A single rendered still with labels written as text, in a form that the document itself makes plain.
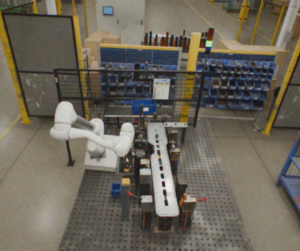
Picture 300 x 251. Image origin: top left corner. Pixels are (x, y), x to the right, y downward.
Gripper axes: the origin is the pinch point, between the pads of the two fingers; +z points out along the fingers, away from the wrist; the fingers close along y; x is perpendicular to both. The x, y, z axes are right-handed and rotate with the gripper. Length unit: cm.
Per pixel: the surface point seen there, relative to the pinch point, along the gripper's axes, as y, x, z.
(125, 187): 5.0, -17.6, 7.4
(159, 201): 33.0, -12.6, 20.1
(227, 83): 82, 287, 26
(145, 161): 9.0, 22.5, 12.2
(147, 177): 16.9, 3.5, 12.6
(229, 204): 95, 31, 50
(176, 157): 35, 53, 24
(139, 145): -1.6, 37.1, 6.5
